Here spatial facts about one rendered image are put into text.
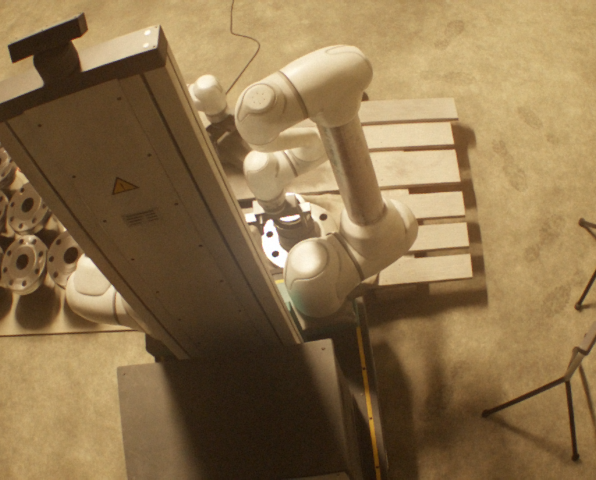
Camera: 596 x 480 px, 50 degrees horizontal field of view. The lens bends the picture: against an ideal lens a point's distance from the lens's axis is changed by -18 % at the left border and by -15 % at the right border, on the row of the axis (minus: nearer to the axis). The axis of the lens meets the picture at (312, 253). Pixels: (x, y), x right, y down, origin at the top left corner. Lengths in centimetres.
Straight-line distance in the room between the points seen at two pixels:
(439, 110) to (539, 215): 58
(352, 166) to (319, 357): 45
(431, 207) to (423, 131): 35
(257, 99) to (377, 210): 56
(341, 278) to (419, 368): 70
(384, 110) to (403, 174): 30
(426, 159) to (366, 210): 91
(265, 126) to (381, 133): 135
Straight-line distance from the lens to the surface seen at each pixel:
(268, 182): 207
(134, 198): 133
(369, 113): 289
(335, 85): 157
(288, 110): 155
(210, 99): 254
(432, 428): 251
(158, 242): 146
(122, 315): 211
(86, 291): 216
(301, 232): 245
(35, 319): 309
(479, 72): 326
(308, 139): 196
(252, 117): 152
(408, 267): 256
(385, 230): 195
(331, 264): 194
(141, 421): 179
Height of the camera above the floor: 245
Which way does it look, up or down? 62 degrees down
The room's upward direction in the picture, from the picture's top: 19 degrees counter-clockwise
